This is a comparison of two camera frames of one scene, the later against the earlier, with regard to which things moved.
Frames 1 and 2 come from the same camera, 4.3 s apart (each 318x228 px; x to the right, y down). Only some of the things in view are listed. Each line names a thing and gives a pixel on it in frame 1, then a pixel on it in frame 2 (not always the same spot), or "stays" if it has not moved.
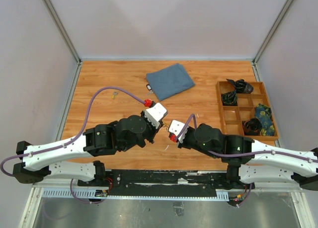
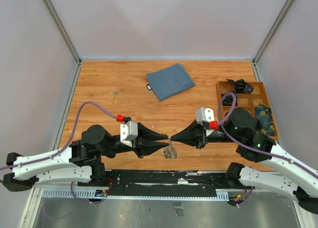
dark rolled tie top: (241, 86) stays
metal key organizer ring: (167, 127) to (170, 152)
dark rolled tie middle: (230, 98) stays
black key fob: (148, 86) stays
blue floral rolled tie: (264, 114) stays
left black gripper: (154, 130) to (146, 142)
